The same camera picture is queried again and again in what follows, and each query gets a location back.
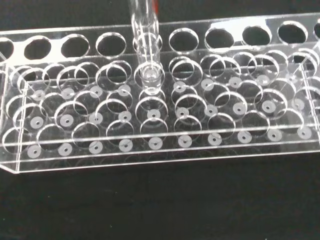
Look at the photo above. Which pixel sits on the clear plastic test tube rack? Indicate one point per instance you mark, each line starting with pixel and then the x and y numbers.
pixel 200 112

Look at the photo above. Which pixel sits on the black bench cloth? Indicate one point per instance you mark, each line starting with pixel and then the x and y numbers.
pixel 160 205

